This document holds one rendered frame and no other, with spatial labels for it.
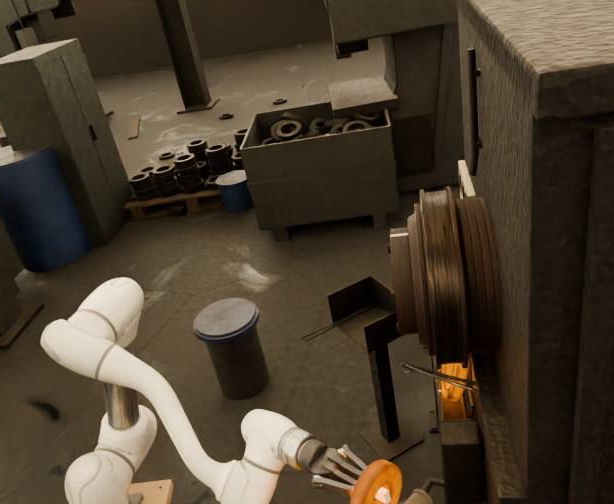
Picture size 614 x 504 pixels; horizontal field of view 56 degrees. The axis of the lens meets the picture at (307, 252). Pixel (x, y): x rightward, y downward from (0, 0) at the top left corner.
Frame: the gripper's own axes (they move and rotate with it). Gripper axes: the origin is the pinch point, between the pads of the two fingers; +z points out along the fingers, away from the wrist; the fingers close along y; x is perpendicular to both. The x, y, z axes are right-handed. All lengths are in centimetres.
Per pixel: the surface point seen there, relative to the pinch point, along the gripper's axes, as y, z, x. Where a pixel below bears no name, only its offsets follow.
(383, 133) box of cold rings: -233, -163, -9
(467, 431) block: -31.4, 4.7, -8.2
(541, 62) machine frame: -18, 32, 86
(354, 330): -69, -65, -25
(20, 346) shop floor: -10, -299, -72
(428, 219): -42, -6, 45
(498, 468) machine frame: -20.1, 18.8, -1.8
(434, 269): -33, 0, 38
